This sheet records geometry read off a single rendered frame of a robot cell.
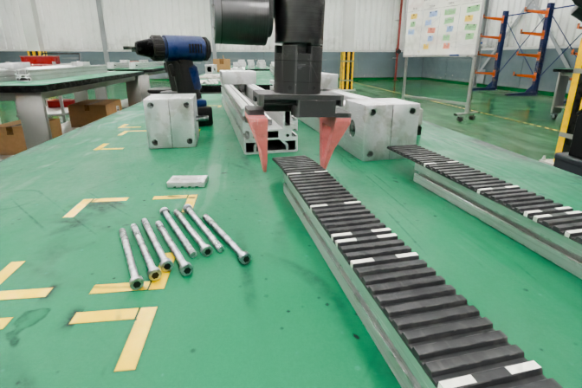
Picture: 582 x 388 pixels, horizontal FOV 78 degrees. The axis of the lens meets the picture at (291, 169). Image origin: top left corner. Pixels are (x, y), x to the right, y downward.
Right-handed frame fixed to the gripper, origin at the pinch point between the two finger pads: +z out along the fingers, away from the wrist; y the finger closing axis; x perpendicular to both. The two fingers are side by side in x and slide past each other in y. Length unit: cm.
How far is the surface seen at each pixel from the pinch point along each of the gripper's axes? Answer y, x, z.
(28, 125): 131, -228, 34
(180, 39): 17, -49, -17
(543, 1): -841, -813, -180
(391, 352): 0.9, 29.1, 2.6
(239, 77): 1, -77, -7
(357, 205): -2.9, 14.2, 0.2
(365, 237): -1.1, 20.2, 0.2
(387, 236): -2.9, 20.4, 0.2
